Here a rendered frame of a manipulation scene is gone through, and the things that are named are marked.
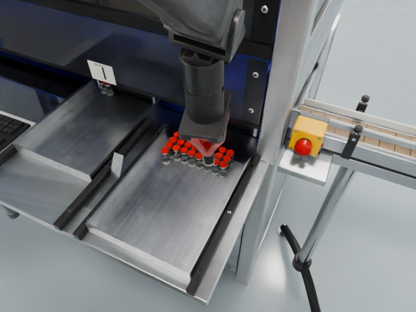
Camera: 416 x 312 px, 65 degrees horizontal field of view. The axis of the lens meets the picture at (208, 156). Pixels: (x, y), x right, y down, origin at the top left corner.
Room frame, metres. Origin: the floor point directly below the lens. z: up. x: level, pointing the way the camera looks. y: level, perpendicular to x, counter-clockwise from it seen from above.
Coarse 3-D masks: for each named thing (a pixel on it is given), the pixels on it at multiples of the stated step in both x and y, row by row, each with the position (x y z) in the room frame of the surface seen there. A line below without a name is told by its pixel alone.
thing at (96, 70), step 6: (90, 66) 0.81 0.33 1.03; (96, 66) 0.80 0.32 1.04; (102, 66) 0.79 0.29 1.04; (108, 66) 0.78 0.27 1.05; (96, 72) 0.80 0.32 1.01; (102, 72) 0.79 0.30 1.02; (108, 72) 0.78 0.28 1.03; (96, 78) 0.80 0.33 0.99; (102, 78) 0.79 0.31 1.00; (108, 78) 0.78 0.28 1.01; (114, 78) 0.78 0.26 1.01; (114, 84) 0.78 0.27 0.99
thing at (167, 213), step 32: (160, 160) 0.58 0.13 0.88; (128, 192) 0.48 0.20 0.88; (160, 192) 0.48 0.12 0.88; (192, 192) 0.48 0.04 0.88; (224, 192) 0.48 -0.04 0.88; (96, 224) 0.38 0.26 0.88; (128, 224) 0.39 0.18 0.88; (160, 224) 0.39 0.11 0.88; (192, 224) 0.39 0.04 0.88; (160, 256) 0.31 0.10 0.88; (192, 256) 0.31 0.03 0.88
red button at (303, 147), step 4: (300, 140) 0.53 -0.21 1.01; (304, 140) 0.53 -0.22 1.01; (296, 144) 0.52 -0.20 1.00; (300, 144) 0.52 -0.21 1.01; (304, 144) 0.52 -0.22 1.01; (308, 144) 0.52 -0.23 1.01; (296, 148) 0.52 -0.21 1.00; (300, 148) 0.51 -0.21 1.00; (304, 148) 0.51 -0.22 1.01; (308, 148) 0.51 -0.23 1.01; (312, 148) 0.52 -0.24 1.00; (296, 152) 0.52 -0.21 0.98; (300, 152) 0.51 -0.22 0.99; (304, 152) 0.51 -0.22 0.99; (308, 152) 0.51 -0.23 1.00
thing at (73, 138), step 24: (72, 96) 0.82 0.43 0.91; (96, 96) 0.87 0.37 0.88; (120, 96) 0.87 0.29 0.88; (48, 120) 0.72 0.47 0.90; (72, 120) 0.75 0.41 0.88; (96, 120) 0.75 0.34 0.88; (120, 120) 0.75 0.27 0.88; (144, 120) 0.73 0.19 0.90; (24, 144) 0.63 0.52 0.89; (48, 144) 0.64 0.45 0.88; (72, 144) 0.64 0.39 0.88; (96, 144) 0.64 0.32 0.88; (120, 144) 0.62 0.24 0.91; (72, 168) 0.53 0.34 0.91; (96, 168) 0.53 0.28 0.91
